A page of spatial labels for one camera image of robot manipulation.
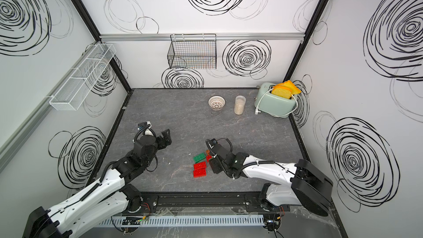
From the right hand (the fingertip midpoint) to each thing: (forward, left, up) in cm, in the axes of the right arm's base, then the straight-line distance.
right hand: (215, 161), depth 83 cm
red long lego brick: (-2, +8, -3) cm, 9 cm away
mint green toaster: (+31, -34, +8) cm, 47 cm away
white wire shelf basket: (+15, +63, +31) cm, 72 cm away
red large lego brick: (-5, +7, -1) cm, 9 cm away
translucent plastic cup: (+34, -14, +5) cm, 37 cm away
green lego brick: (+3, +9, -3) cm, 10 cm away
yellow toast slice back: (+38, -41, +17) cm, 59 cm away
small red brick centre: (+2, +4, -1) cm, 4 cm away
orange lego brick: (+6, +4, -2) cm, 7 cm away
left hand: (+9, +26, +12) cm, 30 cm away
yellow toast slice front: (+34, -37, +16) cm, 53 cm away
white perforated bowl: (+41, 0, -2) cm, 41 cm away
